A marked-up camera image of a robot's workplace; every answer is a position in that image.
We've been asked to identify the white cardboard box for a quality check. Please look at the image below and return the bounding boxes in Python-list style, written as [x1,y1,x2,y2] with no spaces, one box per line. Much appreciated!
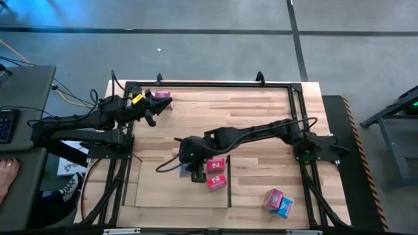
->
[57,140,91,177]

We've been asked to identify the black aluminium rig frame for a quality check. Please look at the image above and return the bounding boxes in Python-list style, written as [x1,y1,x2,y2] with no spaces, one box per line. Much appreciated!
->
[73,71,352,229]

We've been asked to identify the person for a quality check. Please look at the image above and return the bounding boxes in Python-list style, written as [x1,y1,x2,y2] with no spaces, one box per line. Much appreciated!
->
[0,157,84,229]

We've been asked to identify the red Froot Loops cereal box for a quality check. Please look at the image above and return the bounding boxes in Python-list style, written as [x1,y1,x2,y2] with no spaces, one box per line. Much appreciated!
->
[206,174,227,193]
[206,157,226,174]

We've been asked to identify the orange floor cable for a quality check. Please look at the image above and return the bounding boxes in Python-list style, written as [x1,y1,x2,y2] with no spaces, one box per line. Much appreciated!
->
[0,39,96,109]

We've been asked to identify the black computer green lights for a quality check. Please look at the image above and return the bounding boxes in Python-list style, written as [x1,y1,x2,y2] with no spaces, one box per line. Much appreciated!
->
[404,101,418,116]

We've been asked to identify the silver bracket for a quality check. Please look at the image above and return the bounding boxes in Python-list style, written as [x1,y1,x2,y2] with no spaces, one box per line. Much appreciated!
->
[103,228,141,235]
[285,229,324,235]

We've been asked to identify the black keyboard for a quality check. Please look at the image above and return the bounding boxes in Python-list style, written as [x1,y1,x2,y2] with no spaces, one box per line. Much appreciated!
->
[0,109,20,144]

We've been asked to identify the grey desk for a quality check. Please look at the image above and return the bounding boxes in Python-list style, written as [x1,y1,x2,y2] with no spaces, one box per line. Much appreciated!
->
[0,65,57,153]
[0,147,48,232]

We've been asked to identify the blue Rice Krispies cereal box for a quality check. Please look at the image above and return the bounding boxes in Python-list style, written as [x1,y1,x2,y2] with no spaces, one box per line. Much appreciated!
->
[270,196,294,219]

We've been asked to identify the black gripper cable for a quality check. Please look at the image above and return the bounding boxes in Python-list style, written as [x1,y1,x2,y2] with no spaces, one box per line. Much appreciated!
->
[155,152,184,174]

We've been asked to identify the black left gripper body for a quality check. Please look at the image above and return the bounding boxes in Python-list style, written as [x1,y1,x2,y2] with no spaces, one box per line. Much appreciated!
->
[129,89,158,128]

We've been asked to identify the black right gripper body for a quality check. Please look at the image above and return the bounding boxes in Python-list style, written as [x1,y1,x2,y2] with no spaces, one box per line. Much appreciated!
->
[174,135,210,184]

